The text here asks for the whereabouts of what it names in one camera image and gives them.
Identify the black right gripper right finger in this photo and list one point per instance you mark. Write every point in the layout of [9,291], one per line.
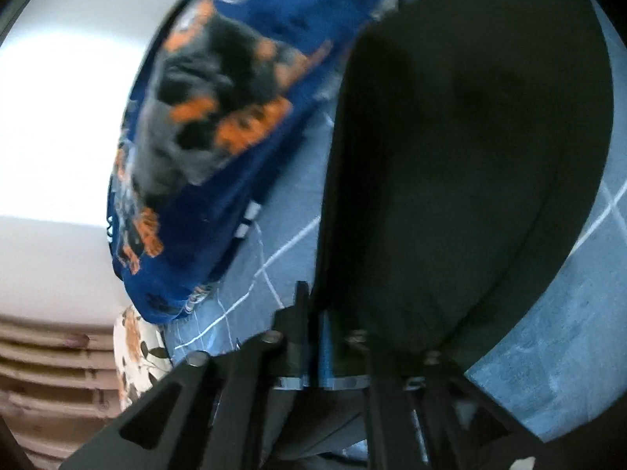
[414,407]

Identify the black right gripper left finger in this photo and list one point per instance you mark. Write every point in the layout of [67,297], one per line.
[209,412]

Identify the floral white pillow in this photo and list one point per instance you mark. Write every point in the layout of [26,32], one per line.
[140,354]

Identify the navy dog print blanket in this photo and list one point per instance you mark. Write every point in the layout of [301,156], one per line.
[218,109]

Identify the blue grid bed sheet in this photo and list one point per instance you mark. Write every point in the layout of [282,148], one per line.
[561,369]

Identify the black pants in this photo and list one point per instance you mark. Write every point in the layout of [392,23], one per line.
[469,142]

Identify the brown wooden headboard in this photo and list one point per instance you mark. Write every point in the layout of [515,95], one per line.
[59,386]

